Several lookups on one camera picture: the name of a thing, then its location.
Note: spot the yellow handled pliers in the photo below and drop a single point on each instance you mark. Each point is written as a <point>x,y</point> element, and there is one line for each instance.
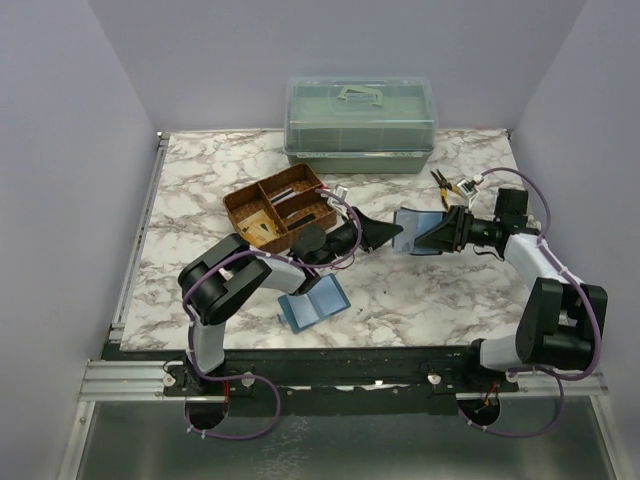
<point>444,186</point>

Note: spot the brown wicker divided tray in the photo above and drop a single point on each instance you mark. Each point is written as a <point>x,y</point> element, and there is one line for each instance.
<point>245,201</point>

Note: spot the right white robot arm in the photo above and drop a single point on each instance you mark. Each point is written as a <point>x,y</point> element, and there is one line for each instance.
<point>561,327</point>

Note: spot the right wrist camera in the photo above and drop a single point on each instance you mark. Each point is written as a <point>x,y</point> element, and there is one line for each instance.
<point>469,189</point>

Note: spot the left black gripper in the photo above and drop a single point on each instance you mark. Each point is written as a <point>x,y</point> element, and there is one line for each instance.
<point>375,233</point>

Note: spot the blue plastic card sleeve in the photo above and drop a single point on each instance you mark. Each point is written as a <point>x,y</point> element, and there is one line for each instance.
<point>323,301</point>

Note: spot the gold cards in tray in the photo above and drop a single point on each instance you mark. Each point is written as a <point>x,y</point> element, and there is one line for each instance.
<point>259,228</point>

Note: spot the black leather card holder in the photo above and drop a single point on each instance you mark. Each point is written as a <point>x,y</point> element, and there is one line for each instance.
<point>414,224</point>

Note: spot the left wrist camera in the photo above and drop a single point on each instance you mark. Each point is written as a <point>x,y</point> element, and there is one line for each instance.
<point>337,199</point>

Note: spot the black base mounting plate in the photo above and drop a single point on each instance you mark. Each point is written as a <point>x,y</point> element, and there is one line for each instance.
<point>336,382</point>

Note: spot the green clear-lid storage box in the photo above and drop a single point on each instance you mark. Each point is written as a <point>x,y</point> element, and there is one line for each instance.
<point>360,125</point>

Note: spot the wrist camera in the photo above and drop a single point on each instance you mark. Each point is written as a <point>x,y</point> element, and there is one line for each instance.
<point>469,189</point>
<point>337,199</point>

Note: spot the dark credit card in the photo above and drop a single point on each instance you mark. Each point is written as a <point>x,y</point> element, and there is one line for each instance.
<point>301,221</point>

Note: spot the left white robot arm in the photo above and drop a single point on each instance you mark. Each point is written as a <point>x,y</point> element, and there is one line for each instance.
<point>218,283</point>

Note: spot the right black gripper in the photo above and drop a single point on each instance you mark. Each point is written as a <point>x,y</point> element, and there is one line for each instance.
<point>451,234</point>

